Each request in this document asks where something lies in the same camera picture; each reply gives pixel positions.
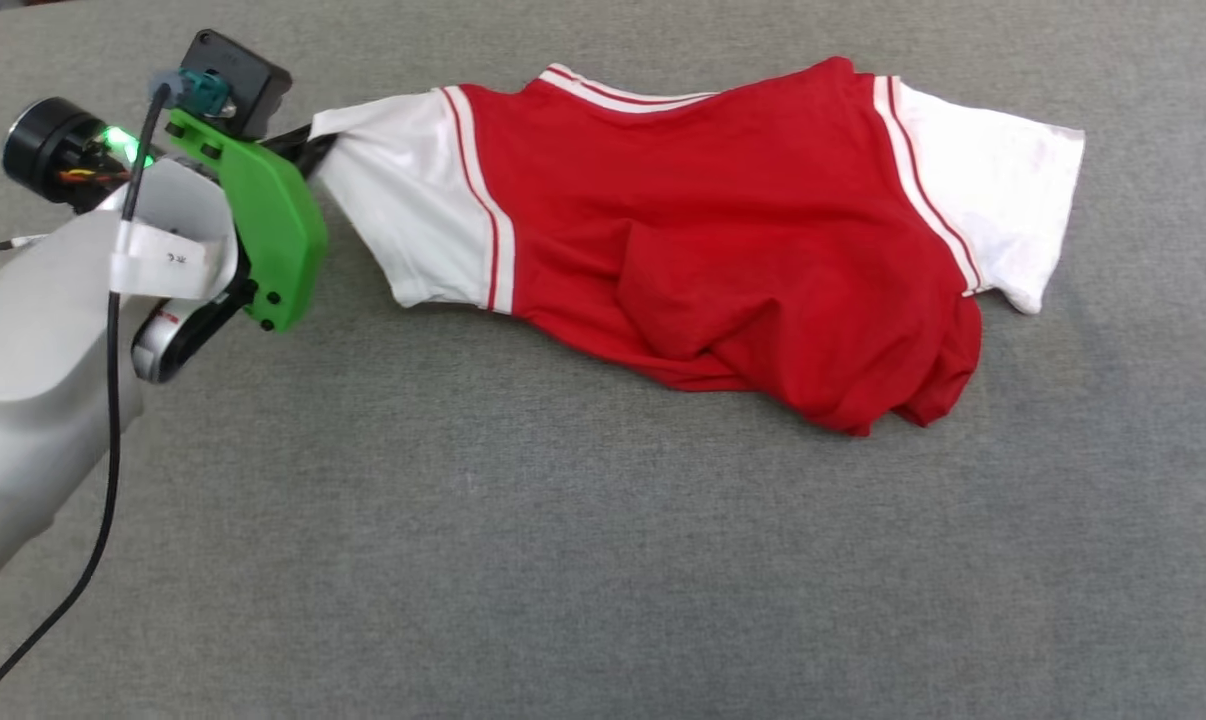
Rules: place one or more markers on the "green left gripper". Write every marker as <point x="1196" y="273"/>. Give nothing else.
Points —
<point x="273" y="240"/>

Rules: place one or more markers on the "red and white t-shirt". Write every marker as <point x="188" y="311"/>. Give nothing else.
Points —
<point x="713" y="220"/>

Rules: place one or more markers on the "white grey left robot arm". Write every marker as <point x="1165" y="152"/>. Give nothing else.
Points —
<point x="23" y="380"/>

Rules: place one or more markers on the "grey fabric table cover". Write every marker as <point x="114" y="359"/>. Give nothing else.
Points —
<point x="563" y="550"/>

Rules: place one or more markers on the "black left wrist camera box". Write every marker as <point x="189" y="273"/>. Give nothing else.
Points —
<point x="238" y="80"/>

